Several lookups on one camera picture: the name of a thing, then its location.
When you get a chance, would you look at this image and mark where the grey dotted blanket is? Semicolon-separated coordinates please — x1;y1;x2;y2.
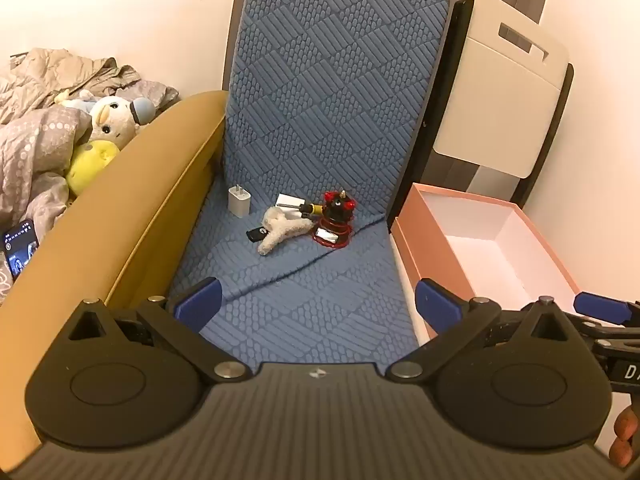
0;107;94;306

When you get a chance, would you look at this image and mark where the cream fluffy toy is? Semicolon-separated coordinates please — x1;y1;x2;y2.
257;206;314;256

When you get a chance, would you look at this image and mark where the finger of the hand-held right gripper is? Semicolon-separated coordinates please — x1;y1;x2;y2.
565;292;640;347

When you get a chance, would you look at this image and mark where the yellow black screwdriver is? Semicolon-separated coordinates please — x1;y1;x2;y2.
277;202;327;217

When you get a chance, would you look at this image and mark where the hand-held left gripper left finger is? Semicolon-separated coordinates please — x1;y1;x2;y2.
65;277;254;382

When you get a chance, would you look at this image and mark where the white blue plush toy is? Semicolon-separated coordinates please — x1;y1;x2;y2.
54;89;157;150

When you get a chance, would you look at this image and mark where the pink cardboard box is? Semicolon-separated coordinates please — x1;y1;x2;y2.
389;183;582;347

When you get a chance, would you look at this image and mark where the white folding chair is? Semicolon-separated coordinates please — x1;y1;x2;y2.
390;0;575;222

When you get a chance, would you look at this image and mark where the white charger plug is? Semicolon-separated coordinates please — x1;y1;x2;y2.
228;185;251;219

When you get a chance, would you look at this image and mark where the red black spring toy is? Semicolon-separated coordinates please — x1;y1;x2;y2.
312;189;357;250

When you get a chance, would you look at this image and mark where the beige crumpled quilt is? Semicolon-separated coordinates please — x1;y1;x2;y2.
0;49;181;126

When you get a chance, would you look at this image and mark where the blue quilted mat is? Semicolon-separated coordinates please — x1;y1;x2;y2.
167;0;451;362

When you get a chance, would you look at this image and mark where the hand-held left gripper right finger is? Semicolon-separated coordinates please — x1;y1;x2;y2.
385;278;577;382

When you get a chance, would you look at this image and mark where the yellow plush toy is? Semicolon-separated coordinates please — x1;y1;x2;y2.
67;140;122;197

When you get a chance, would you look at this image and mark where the black smartphone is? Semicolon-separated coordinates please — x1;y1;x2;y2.
0;219;40;282

